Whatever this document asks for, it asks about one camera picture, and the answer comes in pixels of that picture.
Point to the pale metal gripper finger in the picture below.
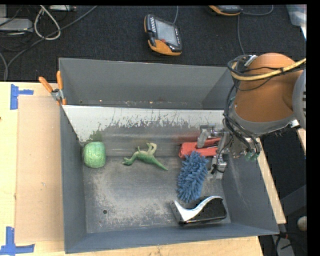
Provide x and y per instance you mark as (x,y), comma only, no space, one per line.
(221,167)
(206,135)

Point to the red plastic tool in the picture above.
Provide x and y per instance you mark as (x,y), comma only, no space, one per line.
(190,150)

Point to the blue microfibre duster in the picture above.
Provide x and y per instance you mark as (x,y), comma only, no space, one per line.
(191,177)

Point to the green toy dinosaur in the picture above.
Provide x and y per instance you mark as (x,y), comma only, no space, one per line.
(147,157)

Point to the grey metal bin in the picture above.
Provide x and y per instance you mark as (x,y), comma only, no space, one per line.
(135,195)

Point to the green round sponge ball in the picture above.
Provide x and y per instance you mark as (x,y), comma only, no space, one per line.
(94,155)

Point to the brown cardboard board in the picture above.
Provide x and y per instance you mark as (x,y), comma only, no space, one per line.
(37,170)

